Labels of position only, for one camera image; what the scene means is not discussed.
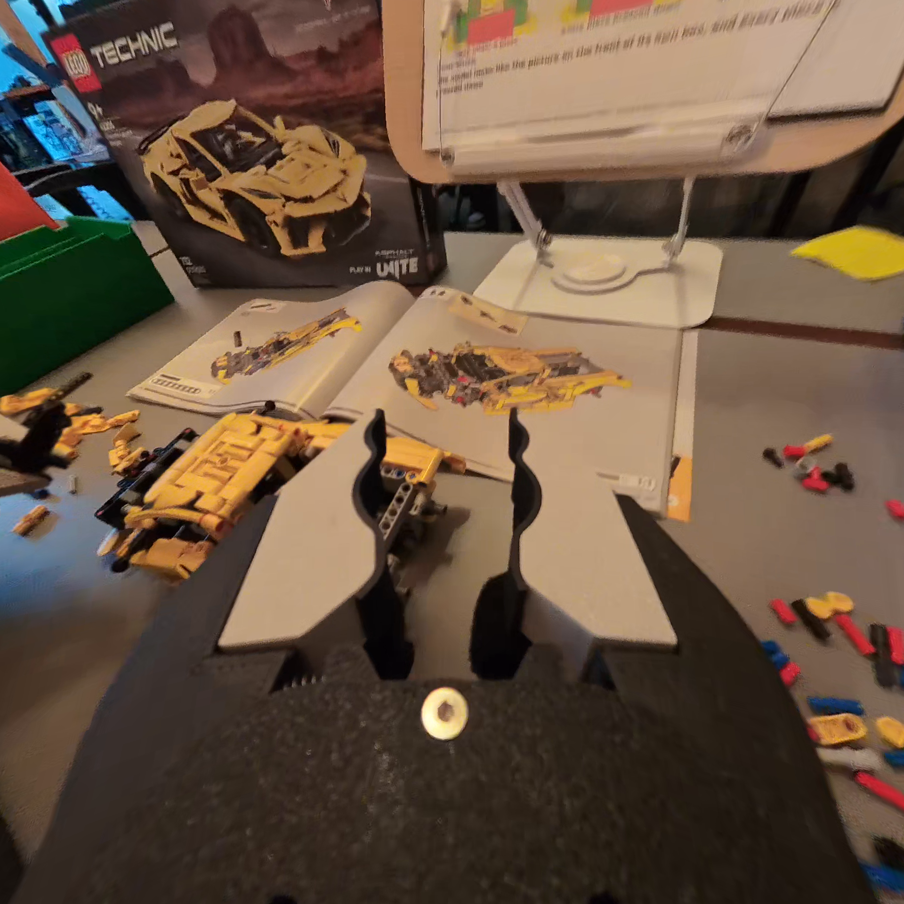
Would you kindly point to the yellow toy brick car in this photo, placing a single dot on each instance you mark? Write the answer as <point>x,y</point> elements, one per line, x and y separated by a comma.
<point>212,473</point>

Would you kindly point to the small cluster of coloured pins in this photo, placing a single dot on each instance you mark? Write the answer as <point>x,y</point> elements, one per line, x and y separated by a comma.
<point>812,480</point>

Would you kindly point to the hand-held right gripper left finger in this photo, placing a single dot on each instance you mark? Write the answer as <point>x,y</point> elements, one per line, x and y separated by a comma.
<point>311,551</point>

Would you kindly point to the large pile of coloured pins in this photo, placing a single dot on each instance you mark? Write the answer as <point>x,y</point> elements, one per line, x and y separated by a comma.
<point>847,628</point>

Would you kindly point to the yellow sticky note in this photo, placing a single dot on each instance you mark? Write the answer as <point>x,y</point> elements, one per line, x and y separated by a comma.
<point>854,251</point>

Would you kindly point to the red flat sheet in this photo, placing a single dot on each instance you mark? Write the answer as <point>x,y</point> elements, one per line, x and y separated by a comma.
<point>18,205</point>

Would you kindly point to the black brick assembly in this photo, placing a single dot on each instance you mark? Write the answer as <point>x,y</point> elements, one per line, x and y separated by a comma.
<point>39,434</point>

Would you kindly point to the printed instruction sheet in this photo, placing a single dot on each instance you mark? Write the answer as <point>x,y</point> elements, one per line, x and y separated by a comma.
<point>600,70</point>

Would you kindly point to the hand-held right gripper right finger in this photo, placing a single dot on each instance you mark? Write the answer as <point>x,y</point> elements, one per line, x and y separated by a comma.
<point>593,565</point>

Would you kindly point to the open instruction booklet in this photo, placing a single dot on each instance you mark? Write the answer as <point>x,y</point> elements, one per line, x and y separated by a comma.
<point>537,424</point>

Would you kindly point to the green plastic bin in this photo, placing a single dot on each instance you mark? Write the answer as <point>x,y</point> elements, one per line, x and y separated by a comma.
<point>70,311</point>

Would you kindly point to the short yellow brick beam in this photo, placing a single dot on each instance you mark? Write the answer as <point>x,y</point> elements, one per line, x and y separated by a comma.
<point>32,520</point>

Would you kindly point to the pile of yellow brick parts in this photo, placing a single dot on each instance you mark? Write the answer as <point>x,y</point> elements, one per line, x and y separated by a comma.
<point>92,424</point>

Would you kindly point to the toy car set cardboard box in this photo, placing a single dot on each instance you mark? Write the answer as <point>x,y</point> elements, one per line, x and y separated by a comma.
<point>212,70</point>

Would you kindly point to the grey desk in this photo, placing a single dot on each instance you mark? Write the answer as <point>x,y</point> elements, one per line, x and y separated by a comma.
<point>741,395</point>

